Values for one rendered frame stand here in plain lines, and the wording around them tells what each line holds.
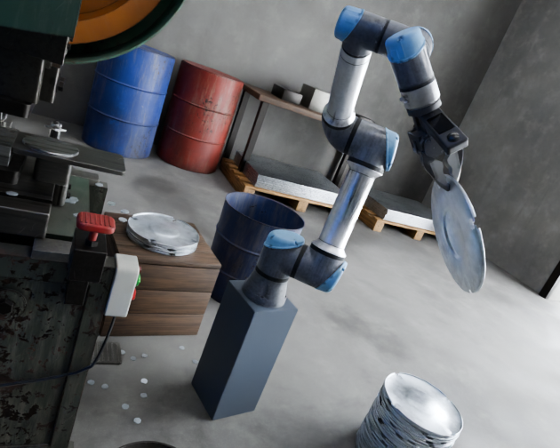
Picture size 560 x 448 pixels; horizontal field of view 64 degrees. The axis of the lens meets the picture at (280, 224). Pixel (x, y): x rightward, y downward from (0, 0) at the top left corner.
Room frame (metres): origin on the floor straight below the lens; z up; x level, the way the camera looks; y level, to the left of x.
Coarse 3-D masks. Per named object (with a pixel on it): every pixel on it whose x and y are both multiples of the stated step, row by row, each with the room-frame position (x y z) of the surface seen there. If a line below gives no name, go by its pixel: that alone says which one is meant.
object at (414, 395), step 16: (384, 384) 1.39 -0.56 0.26; (400, 384) 1.43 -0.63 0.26; (416, 384) 1.47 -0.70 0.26; (400, 400) 1.34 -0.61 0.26; (416, 400) 1.36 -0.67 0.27; (432, 400) 1.40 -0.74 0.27; (448, 400) 1.45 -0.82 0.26; (416, 416) 1.28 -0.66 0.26; (432, 416) 1.32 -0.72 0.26; (448, 416) 1.35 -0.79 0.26; (432, 432) 1.23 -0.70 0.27
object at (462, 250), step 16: (448, 176) 1.05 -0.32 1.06; (432, 192) 1.17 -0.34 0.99; (448, 192) 1.06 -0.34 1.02; (464, 192) 0.98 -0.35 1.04; (432, 208) 1.19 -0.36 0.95; (448, 208) 1.08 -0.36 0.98; (464, 208) 0.98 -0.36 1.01; (448, 224) 1.10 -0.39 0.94; (464, 224) 0.99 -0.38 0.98; (448, 240) 1.11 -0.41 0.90; (464, 240) 1.01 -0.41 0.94; (480, 240) 0.92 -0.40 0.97; (448, 256) 1.12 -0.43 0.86; (464, 256) 1.01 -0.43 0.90; (480, 256) 0.92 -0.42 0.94; (464, 272) 1.02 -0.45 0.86; (480, 272) 0.93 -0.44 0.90; (464, 288) 1.03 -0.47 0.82; (480, 288) 0.96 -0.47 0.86
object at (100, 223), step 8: (80, 216) 0.77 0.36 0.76; (88, 216) 0.79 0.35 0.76; (96, 216) 0.80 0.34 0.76; (104, 216) 0.81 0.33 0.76; (80, 224) 0.75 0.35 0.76; (88, 224) 0.76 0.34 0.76; (96, 224) 0.77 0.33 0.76; (104, 224) 0.78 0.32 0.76; (112, 224) 0.79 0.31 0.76; (96, 232) 0.76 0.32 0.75; (104, 232) 0.77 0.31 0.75; (112, 232) 0.78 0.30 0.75
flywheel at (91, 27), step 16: (96, 0) 1.36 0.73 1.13; (112, 0) 1.38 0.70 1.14; (128, 0) 1.37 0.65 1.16; (144, 0) 1.39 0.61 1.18; (160, 0) 1.41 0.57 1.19; (80, 16) 1.33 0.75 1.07; (96, 16) 1.34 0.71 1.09; (112, 16) 1.36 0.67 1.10; (128, 16) 1.38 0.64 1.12; (144, 16) 1.40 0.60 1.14; (80, 32) 1.32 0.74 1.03; (96, 32) 1.34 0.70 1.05; (112, 32) 1.36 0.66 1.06
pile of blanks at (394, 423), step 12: (384, 396) 1.34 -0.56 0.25; (372, 408) 1.39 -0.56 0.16; (384, 408) 1.32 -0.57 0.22; (372, 420) 1.34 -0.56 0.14; (384, 420) 1.30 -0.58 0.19; (396, 420) 1.27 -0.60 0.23; (408, 420) 1.25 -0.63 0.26; (360, 432) 1.39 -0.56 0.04; (372, 432) 1.31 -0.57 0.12; (384, 432) 1.28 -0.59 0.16; (396, 432) 1.26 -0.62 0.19; (408, 432) 1.24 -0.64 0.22; (420, 432) 1.24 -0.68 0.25; (360, 444) 1.35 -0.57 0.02; (372, 444) 1.29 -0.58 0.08; (384, 444) 1.28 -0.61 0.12; (396, 444) 1.25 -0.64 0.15; (408, 444) 1.24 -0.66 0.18; (420, 444) 1.23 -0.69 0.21; (432, 444) 1.24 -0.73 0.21; (444, 444) 1.25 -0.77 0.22
